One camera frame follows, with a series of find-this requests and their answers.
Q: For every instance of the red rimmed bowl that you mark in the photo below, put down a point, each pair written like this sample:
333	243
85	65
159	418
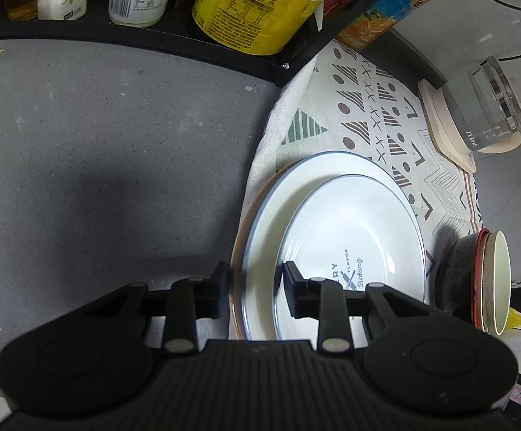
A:
458	274

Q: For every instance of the chevron patterned mat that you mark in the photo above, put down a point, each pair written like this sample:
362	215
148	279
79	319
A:
449	188

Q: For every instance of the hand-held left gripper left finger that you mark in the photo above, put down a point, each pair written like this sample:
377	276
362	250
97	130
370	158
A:
211	292

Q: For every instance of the black shelf rack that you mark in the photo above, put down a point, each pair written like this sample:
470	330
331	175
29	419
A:
152	38

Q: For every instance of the brown rimmed plate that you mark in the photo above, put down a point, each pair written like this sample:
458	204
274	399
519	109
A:
238	251

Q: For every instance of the yellow label dark sauce bottle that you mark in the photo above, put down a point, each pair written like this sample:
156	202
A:
260	9

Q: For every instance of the white blue rimmed plate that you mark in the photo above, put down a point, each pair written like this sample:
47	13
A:
269	215

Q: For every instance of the yellow plastic piece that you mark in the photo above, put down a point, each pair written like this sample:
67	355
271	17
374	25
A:
517	318

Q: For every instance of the white printed deep plate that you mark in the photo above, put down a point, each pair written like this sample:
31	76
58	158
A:
354	229

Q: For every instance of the triangle print white cloth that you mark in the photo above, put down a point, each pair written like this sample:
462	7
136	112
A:
332	112

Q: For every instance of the orange juice bottle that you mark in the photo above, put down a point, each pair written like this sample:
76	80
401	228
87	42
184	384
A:
390	4

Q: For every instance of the pale green bowl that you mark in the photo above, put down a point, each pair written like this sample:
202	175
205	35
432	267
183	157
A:
502	278

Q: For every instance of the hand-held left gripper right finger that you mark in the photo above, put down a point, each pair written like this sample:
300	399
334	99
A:
298	292

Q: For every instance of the cream kettle base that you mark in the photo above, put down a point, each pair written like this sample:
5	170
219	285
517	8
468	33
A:
440	125

